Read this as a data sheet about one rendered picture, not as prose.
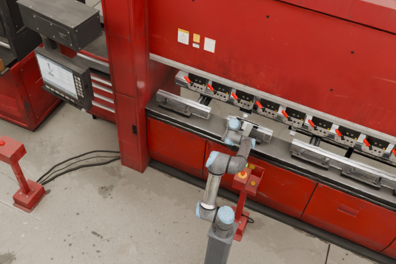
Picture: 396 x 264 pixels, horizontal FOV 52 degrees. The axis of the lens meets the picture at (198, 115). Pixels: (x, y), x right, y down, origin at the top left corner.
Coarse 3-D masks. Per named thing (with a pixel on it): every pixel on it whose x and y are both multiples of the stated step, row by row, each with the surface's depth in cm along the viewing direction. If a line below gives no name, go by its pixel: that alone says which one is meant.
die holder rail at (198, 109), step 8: (160, 96) 357; (168, 96) 354; (176, 96) 355; (176, 104) 355; (184, 104) 350; (192, 104) 349; (200, 104) 350; (192, 112) 353; (200, 112) 349; (208, 112) 344
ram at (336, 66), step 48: (192, 0) 275; (240, 0) 259; (192, 48) 303; (240, 48) 285; (288, 48) 268; (336, 48) 254; (384, 48) 241; (288, 96) 295; (336, 96) 277; (384, 96) 262
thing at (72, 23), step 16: (32, 0) 268; (48, 0) 269; (64, 0) 270; (32, 16) 268; (48, 16) 257; (64, 16) 258; (80, 16) 259; (96, 16) 265; (48, 32) 268; (64, 32) 258; (80, 32) 258; (96, 32) 272; (80, 48) 265
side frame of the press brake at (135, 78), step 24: (120, 0) 274; (144, 0) 287; (120, 24) 289; (144, 24) 300; (120, 48) 305; (144, 48) 315; (120, 72) 324; (144, 72) 331; (168, 72) 381; (120, 96) 343; (144, 96) 348; (120, 120) 367; (144, 120) 367; (120, 144) 394; (144, 144) 390; (144, 168) 414
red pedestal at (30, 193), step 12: (0, 144) 327; (12, 144) 329; (0, 156) 327; (12, 156) 324; (12, 168) 347; (24, 180) 363; (24, 192) 374; (36, 192) 378; (12, 204) 380; (24, 204) 375; (36, 204) 382
